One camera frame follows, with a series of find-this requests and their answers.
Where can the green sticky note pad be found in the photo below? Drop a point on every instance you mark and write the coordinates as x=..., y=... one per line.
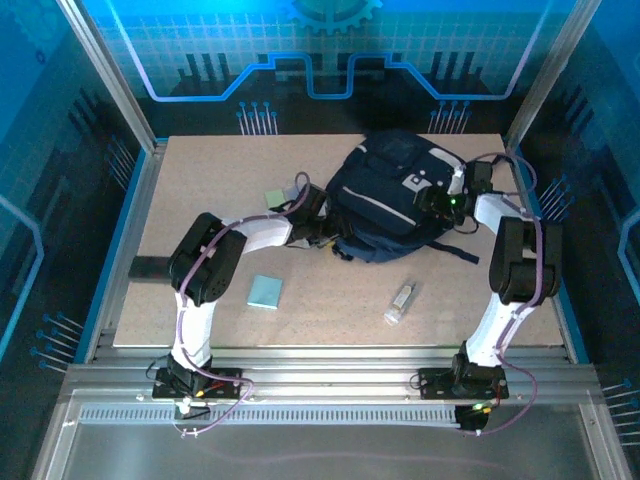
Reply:
x=275, y=197

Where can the navy blue backpack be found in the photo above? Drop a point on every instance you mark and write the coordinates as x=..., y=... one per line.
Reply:
x=380, y=200

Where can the light blue sticky note pad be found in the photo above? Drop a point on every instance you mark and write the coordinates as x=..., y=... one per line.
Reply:
x=265, y=292

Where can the clear plastic tube case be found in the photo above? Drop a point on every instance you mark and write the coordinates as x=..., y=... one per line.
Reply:
x=400, y=302

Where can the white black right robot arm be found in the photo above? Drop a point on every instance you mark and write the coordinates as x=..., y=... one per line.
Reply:
x=520, y=265

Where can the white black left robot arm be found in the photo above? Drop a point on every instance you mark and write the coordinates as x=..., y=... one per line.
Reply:
x=207, y=265

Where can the small black connector box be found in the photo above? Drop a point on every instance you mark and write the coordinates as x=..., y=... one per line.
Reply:
x=470, y=417

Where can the aluminium enclosure frame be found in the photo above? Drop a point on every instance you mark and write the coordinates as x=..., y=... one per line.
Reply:
x=325, y=380

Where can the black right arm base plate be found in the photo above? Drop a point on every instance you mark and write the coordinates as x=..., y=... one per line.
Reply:
x=435, y=384

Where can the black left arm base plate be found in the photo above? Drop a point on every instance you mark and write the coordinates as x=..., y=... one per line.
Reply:
x=225, y=385

